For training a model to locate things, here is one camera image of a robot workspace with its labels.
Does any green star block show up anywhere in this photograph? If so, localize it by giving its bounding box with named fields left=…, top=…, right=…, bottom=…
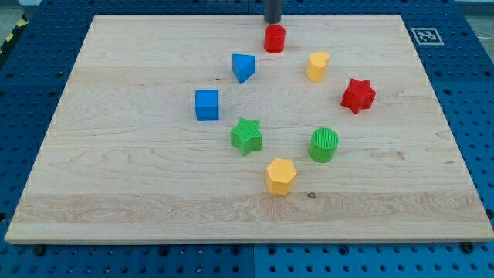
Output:
left=230, top=117, right=262, bottom=156

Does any yellow hexagon block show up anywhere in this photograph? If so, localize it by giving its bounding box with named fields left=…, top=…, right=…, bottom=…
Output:
left=266, top=158, right=297, bottom=195

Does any blue cube block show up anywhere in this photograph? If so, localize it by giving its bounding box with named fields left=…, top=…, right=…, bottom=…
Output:
left=195, top=90, right=219, bottom=121

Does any light wooden board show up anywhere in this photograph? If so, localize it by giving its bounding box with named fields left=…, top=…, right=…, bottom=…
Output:
left=5, top=15, right=493, bottom=244

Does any blue triangle block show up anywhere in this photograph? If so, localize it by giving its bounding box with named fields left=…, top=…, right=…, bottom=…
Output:
left=232, top=53, right=255, bottom=84

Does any green cylinder block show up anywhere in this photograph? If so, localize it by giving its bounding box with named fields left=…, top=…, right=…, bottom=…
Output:
left=308, top=127, right=339, bottom=163

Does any yellow heart block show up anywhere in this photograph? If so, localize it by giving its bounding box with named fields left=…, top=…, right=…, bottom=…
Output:
left=306, top=52, right=330, bottom=82

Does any red cylinder block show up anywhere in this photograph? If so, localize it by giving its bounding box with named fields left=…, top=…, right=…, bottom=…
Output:
left=264, top=25, right=286, bottom=53

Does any red star block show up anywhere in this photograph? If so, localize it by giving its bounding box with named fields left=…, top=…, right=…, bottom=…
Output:
left=340, top=78, right=377, bottom=114

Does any white fiducial marker tag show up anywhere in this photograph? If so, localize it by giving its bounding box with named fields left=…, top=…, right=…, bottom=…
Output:
left=411, top=27, right=444, bottom=46

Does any yellow black hazard tape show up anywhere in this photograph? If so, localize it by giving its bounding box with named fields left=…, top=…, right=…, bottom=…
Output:
left=1, top=14, right=29, bottom=56

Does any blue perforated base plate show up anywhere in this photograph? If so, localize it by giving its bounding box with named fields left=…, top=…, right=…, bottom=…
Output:
left=1, top=1, right=493, bottom=277

